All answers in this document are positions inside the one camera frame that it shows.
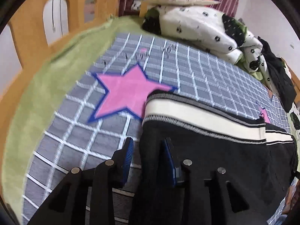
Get person's hand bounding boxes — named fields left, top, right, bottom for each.
left=282, top=177, right=299, bottom=214

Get black clothes pile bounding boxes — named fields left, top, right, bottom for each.
left=258, top=37, right=296, bottom=112

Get grey checked bed sheet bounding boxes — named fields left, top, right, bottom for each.
left=21, top=33, right=290, bottom=224

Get green fuzzy blanket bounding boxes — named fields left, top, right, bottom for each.
left=1, top=16, right=143, bottom=222

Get wooden bed frame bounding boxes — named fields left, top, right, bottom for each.
left=0, top=0, right=151, bottom=106

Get black pants with white stripe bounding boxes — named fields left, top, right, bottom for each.
left=129, top=90, right=299, bottom=224

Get white patterned quilt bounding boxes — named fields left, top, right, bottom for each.
left=130, top=0, right=300, bottom=132

